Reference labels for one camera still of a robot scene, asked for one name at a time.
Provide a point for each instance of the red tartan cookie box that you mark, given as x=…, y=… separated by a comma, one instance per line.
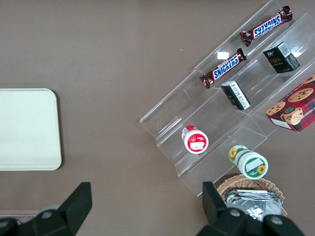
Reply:
x=295, y=108

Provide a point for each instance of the clear acrylic stepped display stand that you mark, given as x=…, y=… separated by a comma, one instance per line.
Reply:
x=211, y=115

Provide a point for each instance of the Snickers chocolate bar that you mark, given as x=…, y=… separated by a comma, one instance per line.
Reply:
x=267, y=25
x=225, y=67

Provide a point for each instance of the cream rectangular plastic tray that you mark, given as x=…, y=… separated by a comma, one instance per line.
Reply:
x=27, y=130

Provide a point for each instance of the small black carton box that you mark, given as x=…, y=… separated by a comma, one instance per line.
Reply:
x=278, y=61
x=233, y=94

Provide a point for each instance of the silver foil container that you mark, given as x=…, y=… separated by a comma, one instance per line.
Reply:
x=256, y=204

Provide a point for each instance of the green lidded yogurt cup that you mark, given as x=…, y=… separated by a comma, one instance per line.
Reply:
x=251, y=163

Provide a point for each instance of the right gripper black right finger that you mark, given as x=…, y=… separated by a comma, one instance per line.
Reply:
x=221, y=221

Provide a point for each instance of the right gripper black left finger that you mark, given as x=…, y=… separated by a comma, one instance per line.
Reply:
x=64, y=216

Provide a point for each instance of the red lidded yogurt cup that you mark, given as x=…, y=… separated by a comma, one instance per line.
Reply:
x=195, y=142

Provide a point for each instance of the light wicker basket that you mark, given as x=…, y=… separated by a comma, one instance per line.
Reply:
x=270, y=185

